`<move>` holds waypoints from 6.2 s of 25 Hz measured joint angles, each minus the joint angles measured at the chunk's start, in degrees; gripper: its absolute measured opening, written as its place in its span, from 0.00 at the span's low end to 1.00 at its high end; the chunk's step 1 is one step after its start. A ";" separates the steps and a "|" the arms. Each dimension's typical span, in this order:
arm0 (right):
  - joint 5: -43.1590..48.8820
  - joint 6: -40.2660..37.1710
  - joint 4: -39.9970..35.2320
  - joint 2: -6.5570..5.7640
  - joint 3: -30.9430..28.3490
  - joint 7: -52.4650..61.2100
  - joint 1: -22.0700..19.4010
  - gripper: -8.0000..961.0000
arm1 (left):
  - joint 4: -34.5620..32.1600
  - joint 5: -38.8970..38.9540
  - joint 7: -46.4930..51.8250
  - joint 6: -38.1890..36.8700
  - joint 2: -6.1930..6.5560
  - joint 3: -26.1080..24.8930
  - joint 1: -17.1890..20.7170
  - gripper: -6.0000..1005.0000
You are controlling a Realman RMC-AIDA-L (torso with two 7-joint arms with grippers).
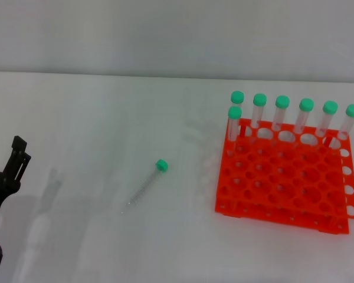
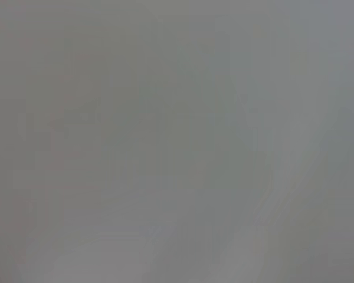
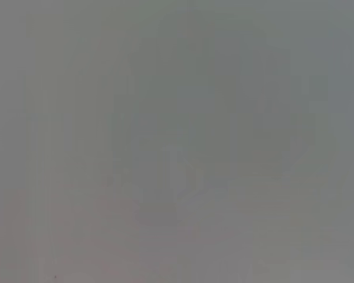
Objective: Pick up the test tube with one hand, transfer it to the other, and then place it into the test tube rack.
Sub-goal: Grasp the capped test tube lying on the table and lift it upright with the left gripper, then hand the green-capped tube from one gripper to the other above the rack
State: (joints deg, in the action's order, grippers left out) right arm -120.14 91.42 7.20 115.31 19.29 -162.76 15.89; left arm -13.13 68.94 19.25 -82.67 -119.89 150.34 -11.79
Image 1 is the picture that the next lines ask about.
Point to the green capped clear test tube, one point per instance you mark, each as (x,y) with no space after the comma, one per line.
(282,102)
(329,108)
(237,97)
(259,100)
(234,113)
(306,105)
(353,111)

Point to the orange plastic test tube rack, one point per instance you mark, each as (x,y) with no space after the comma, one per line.
(286,182)

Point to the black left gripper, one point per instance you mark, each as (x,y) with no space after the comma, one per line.
(1,184)

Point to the green capped graduated test tube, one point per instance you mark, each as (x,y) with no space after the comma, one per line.
(161,165)

